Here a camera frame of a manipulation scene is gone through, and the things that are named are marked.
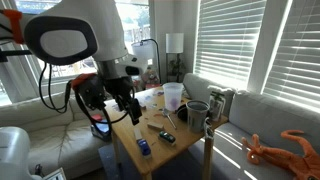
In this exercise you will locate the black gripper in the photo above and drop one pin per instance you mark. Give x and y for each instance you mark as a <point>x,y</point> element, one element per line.
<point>120,89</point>

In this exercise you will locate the wooden block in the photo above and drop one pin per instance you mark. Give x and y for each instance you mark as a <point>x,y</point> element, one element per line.
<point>155,125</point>
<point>138,136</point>
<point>163,140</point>

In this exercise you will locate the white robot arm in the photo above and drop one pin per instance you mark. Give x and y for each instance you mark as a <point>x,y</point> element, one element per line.
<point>73,30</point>

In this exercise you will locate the orange plush octopus toy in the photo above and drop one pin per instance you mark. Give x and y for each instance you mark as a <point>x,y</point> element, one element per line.
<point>306,167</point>

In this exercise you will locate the blue box on sofa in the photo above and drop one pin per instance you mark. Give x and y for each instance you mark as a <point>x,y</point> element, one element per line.
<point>101,130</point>

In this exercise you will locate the red object on sofa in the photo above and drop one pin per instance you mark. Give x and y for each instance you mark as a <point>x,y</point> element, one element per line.
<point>97,117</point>

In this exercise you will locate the metal spoon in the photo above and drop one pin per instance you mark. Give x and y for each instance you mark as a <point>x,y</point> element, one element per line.
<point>166,114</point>

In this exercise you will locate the wooden side table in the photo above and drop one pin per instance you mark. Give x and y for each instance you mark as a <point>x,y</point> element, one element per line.
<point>123,136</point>

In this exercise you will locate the translucent white plastic cup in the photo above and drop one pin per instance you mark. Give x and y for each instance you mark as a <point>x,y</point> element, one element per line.
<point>172,95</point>

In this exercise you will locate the black round object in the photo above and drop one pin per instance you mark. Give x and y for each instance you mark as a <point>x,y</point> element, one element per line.
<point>182,113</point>

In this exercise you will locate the white arched lamp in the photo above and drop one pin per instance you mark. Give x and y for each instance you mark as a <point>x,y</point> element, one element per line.
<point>148,49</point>

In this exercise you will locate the potted plant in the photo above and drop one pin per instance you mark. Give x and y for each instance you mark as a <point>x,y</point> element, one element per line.
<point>176,67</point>

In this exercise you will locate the grey plastic cup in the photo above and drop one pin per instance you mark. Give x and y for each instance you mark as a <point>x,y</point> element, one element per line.
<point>197,113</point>

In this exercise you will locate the white leather sofa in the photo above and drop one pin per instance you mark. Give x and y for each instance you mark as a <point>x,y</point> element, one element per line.
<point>57,140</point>

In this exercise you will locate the clear snack bag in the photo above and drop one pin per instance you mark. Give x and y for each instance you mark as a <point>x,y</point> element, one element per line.
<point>216,103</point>

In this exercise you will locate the grey fabric sofa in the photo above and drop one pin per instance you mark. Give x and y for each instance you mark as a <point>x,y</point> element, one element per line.
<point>248,114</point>

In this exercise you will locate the wrist camera with orange mount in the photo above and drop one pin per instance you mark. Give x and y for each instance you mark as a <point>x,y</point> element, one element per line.
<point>90,87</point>

